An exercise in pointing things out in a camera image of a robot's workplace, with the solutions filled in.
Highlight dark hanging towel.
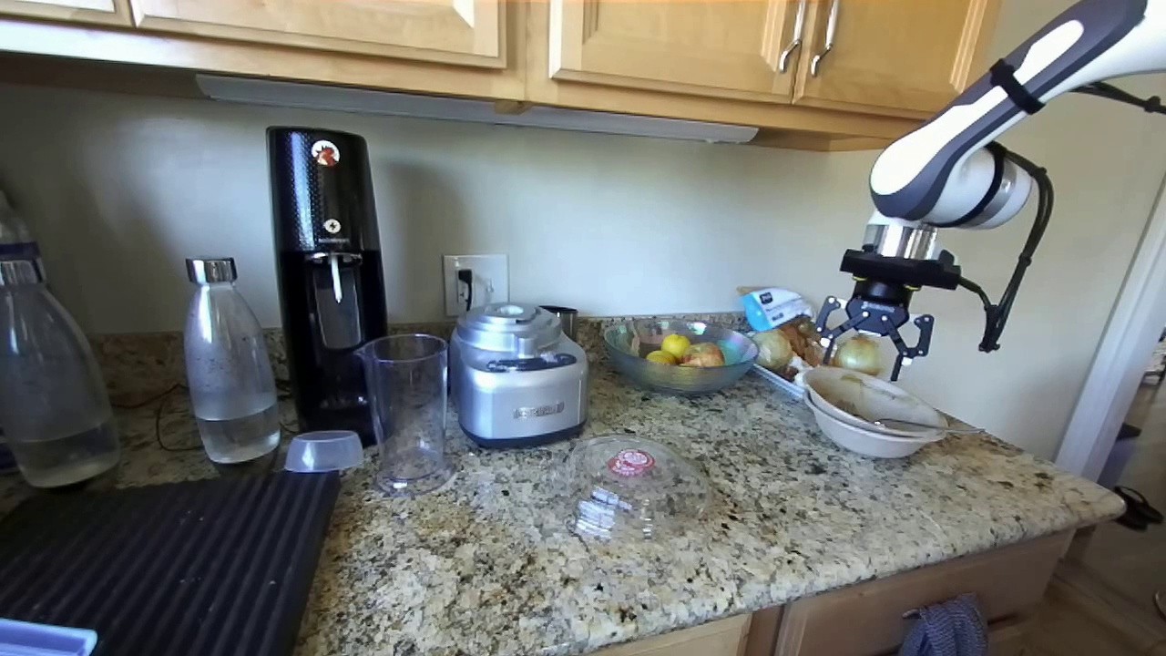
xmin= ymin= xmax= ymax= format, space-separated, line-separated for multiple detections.
xmin=896 ymin=596 xmax=995 ymax=656

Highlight small clear plastic lid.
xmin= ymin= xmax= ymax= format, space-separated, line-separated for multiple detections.
xmin=280 ymin=427 xmax=367 ymax=478

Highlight clear bottle silver cap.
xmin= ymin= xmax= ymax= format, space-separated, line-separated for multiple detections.
xmin=182 ymin=254 xmax=285 ymax=470

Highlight blue white mushroom bag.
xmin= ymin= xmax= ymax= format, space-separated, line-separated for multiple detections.
xmin=734 ymin=285 xmax=816 ymax=341

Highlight wooden lower cabinets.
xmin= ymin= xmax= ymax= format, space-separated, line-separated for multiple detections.
xmin=592 ymin=526 xmax=1085 ymax=656

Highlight large clear bottle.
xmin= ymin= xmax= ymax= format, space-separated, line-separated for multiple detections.
xmin=0 ymin=240 xmax=125 ymax=494

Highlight glass fruit bowl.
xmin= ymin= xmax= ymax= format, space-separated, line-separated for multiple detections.
xmin=598 ymin=313 xmax=756 ymax=396

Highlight black soda maker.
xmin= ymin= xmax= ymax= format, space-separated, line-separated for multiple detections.
xmin=264 ymin=125 xmax=394 ymax=450

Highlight cream ceramic bowl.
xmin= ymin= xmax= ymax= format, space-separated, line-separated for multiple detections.
xmin=805 ymin=396 xmax=949 ymax=463
xmin=799 ymin=364 xmax=949 ymax=433

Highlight clear glass bowl pink label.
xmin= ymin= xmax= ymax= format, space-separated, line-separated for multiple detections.
xmin=568 ymin=433 xmax=732 ymax=551

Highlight white door frame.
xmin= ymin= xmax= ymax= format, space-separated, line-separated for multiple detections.
xmin=1054 ymin=178 xmax=1166 ymax=485

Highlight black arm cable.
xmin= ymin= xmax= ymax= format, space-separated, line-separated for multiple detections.
xmin=958 ymin=81 xmax=1166 ymax=356

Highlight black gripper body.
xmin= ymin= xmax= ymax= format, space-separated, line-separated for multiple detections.
xmin=845 ymin=280 xmax=915 ymax=341

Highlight silver kitchen appliance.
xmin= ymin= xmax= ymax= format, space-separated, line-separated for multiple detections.
xmin=448 ymin=300 xmax=592 ymax=452

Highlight white wall outlet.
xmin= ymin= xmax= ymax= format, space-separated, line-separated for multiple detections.
xmin=442 ymin=251 xmax=514 ymax=322

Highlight small yellow onion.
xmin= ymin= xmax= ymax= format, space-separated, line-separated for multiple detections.
xmin=752 ymin=327 xmax=799 ymax=376

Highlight wooden upper cabinets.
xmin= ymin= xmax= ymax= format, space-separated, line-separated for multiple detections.
xmin=0 ymin=0 xmax=1000 ymax=158

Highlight pale blue container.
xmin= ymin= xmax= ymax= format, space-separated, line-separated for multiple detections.
xmin=0 ymin=617 xmax=101 ymax=656

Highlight silver cabinet handle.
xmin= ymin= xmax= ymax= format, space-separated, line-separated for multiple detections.
xmin=773 ymin=0 xmax=813 ymax=81
xmin=805 ymin=0 xmax=845 ymax=81

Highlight large yellow onion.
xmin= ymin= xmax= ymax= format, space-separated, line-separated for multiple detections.
xmin=829 ymin=333 xmax=892 ymax=378

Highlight black ribbed drying mat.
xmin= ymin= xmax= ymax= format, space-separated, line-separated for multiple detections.
xmin=0 ymin=470 xmax=342 ymax=656

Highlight wooden cabinets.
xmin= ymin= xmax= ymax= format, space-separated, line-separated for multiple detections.
xmin=592 ymin=526 xmax=1085 ymax=656
xmin=0 ymin=0 xmax=1000 ymax=158

